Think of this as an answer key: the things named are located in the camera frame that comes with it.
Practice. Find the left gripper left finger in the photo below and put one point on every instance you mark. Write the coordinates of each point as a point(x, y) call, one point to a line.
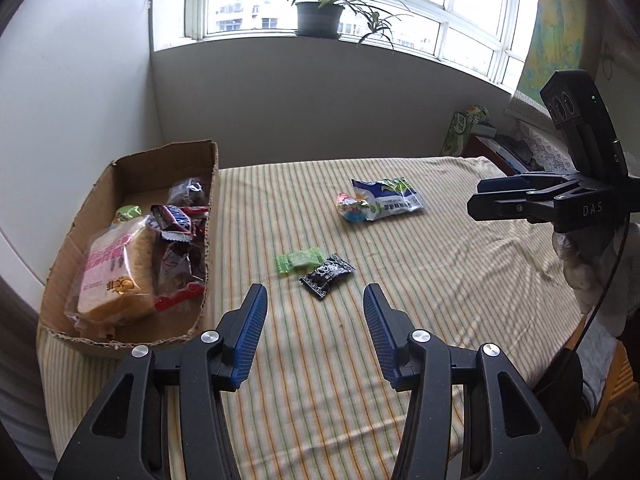
point(215, 362)

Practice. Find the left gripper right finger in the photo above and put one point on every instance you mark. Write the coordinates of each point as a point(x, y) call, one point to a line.
point(414, 360)

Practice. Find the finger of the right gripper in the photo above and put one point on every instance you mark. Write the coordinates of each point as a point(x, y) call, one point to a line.
point(510, 205)
point(512, 183)

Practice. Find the blue white soup packet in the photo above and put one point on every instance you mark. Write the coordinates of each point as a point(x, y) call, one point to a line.
point(387, 197)

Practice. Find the black patterned candy wrapper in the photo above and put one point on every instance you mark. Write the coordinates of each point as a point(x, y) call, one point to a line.
point(320, 280)

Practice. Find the green candy wrapper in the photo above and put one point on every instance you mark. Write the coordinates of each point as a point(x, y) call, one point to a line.
point(305, 259)

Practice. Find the packaged toast bread slice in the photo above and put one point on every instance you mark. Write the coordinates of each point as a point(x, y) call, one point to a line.
point(114, 285)

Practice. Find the round colourful jelly cup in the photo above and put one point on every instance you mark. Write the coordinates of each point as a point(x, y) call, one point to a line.
point(352, 209)

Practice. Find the Snickers chocolate bar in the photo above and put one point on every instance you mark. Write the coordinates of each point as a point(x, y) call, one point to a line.
point(171, 223)

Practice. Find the gloved right hand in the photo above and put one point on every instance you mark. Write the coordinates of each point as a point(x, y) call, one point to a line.
point(588, 256)

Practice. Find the green white carton box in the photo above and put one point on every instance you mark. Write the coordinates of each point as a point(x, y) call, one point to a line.
point(460, 127)

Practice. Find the red clear snack bag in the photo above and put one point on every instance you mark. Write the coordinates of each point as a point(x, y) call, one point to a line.
point(179, 267)

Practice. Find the striped yellow table cloth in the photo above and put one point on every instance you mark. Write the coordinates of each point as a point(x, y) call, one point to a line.
point(315, 405)

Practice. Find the green jelly snack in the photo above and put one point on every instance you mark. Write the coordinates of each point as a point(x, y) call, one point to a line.
point(126, 213)

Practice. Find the brown cardboard box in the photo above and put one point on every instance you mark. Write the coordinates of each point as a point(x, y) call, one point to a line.
point(142, 179)

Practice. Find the potted spider plant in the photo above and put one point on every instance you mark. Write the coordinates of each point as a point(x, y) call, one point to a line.
point(320, 19)

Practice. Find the white cabinet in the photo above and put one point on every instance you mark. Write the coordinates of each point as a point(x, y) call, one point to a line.
point(76, 93)

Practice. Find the wall map poster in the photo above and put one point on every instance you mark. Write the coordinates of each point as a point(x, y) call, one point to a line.
point(557, 42)

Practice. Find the window frame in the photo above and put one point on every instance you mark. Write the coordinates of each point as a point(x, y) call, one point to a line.
point(486, 38)

